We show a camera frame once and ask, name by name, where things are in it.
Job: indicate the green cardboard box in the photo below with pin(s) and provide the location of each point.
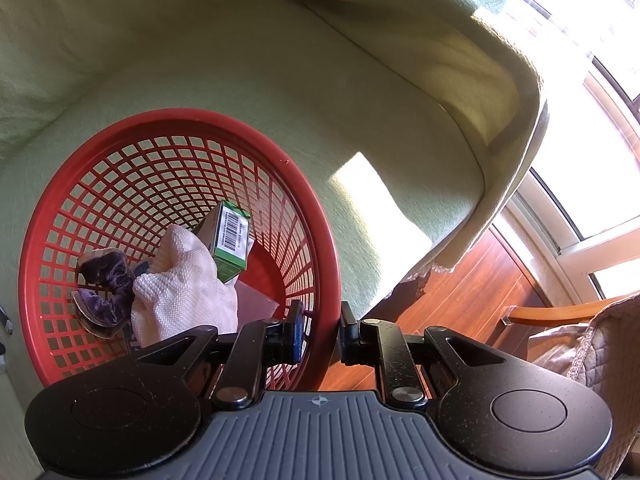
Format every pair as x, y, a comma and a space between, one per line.
230, 250

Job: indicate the red plastic mesh basket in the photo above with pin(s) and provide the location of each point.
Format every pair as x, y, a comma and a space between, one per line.
185, 117

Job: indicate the white knitted cloth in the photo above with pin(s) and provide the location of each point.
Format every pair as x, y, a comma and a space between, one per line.
185, 290

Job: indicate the window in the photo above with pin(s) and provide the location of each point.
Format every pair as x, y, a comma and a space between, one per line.
600, 185

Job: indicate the quilted covered wooden chair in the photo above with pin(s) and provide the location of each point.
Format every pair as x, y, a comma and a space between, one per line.
600, 360

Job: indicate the purple velvet scrunchie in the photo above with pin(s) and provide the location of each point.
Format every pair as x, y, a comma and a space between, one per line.
105, 270

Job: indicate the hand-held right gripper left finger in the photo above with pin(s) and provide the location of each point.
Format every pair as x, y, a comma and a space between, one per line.
296, 332

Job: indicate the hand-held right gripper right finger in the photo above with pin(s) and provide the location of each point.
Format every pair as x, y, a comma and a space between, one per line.
347, 337

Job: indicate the clear plastic cup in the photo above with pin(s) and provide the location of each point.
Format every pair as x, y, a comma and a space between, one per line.
255, 302

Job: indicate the green covered sofa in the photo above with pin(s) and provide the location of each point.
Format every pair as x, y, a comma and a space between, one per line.
350, 85

